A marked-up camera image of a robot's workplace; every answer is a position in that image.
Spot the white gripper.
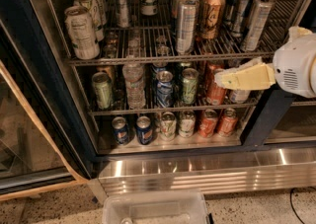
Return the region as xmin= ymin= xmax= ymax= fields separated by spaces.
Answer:
xmin=214 ymin=26 xmax=316 ymax=98

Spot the orange can middle shelf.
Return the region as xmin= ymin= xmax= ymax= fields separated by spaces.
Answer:
xmin=206 ymin=77 xmax=226 ymax=106

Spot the orange lacroix can front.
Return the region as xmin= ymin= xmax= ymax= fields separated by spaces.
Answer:
xmin=199 ymin=0 xmax=225 ymax=39

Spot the orange can bottom right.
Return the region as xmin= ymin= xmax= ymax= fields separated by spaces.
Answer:
xmin=217 ymin=109 xmax=238 ymax=137

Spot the green lacroix can middle shelf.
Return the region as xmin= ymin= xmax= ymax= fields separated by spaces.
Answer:
xmin=181 ymin=68 xmax=198 ymax=105

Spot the tall silver redbull can centre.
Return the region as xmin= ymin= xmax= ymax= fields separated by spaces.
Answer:
xmin=176 ymin=0 xmax=199 ymax=54

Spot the orange can bottom left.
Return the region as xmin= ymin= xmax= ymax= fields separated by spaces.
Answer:
xmin=197 ymin=110 xmax=218 ymax=138

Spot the white can bottom centre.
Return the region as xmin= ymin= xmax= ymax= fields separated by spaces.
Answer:
xmin=179 ymin=111 xmax=196 ymax=138

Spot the blue can middle shelf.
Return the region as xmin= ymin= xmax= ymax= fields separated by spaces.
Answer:
xmin=156 ymin=70 xmax=174 ymax=108

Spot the white green can bottom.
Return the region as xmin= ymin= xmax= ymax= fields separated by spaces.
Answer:
xmin=160 ymin=112 xmax=177 ymax=141

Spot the white green can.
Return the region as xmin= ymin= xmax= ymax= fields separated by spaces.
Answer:
xmin=160 ymin=112 xmax=177 ymax=141
xmin=74 ymin=0 xmax=104 ymax=41

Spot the blue pepsi can right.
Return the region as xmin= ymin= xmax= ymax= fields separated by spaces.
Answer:
xmin=136 ymin=115 xmax=153 ymax=145

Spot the blue pepsi can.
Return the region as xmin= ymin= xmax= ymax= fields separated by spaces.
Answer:
xmin=112 ymin=116 xmax=129 ymax=145
xmin=136 ymin=115 xmax=153 ymax=145

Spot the blue pepsi can left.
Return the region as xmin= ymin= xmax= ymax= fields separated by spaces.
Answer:
xmin=112 ymin=116 xmax=129 ymax=145

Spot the green can middle shelf left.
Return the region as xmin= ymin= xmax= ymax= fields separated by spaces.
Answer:
xmin=92 ymin=72 xmax=113 ymax=110

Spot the white can front left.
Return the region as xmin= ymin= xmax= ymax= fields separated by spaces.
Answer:
xmin=64 ymin=6 xmax=100 ymax=60

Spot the open glass fridge door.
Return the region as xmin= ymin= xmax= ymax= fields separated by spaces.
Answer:
xmin=0 ymin=0 xmax=95 ymax=200

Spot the dark bottle white label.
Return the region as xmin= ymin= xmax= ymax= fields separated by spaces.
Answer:
xmin=228 ymin=58 xmax=258 ymax=104

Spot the clear water bottle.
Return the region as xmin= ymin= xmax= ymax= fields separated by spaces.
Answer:
xmin=122 ymin=63 xmax=146 ymax=110

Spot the clear plastic bin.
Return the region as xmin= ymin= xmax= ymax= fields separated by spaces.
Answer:
xmin=102 ymin=190 xmax=210 ymax=224

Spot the middle wire shelf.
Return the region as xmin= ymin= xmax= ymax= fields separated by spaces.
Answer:
xmin=88 ymin=87 xmax=263 ymax=116

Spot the wire shelf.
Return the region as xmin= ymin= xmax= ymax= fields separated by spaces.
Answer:
xmin=88 ymin=87 xmax=263 ymax=116
xmin=69 ymin=0 xmax=298 ymax=67

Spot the black cable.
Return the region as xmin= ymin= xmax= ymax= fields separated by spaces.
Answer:
xmin=289 ymin=187 xmax=316 ymax=224

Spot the top wire shelf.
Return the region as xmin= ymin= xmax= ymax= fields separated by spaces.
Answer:
xmin=69 ymin=0 xmax=298 ymax=67

